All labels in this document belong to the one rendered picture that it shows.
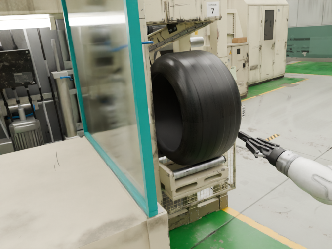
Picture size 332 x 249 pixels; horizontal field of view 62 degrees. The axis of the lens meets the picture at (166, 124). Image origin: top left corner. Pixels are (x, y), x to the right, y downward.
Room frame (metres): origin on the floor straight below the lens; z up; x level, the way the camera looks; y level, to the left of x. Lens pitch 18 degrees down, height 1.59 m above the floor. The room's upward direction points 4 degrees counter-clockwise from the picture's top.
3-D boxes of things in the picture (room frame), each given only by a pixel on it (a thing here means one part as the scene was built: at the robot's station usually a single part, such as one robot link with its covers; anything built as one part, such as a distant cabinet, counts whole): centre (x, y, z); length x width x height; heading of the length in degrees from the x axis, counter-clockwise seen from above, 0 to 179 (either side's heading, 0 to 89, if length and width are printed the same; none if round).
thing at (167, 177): (1.36, 0.08, 0.90); 0.40 x 0.03 x 0.10; 27
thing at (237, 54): (6.28, -1.46, 0.62); 0.91 x 0.58 x 1.25; 128
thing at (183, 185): (1.32, -0.15, 0.84); 0.36 x 0.09 x 0.06; 117
